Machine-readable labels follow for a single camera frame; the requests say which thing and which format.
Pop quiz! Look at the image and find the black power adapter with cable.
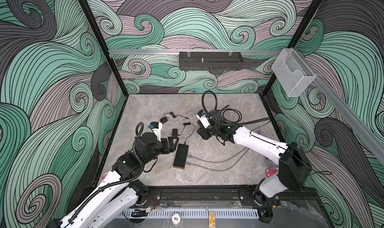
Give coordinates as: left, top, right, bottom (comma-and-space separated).
172, 122, 196, 144

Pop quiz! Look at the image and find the black network switch box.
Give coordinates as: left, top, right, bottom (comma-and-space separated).
173, 144, 189, 169

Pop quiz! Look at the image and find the grey ethernet cable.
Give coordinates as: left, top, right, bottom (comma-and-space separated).
186, 147, 249, 164
185, 148, 251, 172

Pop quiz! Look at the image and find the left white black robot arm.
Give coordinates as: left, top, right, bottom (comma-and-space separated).
47, 122, 179, 228

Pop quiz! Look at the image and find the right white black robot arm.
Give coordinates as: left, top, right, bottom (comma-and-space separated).
197, 102, 318, 207

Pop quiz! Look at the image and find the round white sticker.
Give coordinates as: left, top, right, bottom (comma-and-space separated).
171, 214, 181, 225

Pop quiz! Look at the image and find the pink toy with bunny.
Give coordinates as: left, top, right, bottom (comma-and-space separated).
265, 168, 279, 178

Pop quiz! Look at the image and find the yellow label tag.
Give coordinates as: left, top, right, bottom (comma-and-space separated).
209, 212, 216, 228

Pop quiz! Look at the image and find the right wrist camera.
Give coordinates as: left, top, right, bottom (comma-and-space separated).
197, 110, 211, 128

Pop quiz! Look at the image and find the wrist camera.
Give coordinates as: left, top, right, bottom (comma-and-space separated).
149, 122, 163, 141
197, 110, 211, 128

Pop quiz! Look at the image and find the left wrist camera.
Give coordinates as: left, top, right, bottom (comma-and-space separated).
149, 122, 163, 141

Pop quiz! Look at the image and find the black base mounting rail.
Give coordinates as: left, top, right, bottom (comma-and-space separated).
147, 185, 319, 207

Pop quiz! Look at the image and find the white slotted cable duct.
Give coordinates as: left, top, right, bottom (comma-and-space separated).
116, 208, 260, 220

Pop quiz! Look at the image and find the black perforated wall tray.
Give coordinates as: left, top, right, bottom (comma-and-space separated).
179, 51, 244, 74

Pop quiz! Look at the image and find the clear acrylic wall holder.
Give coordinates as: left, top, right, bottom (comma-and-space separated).
272, 48, 316, 97

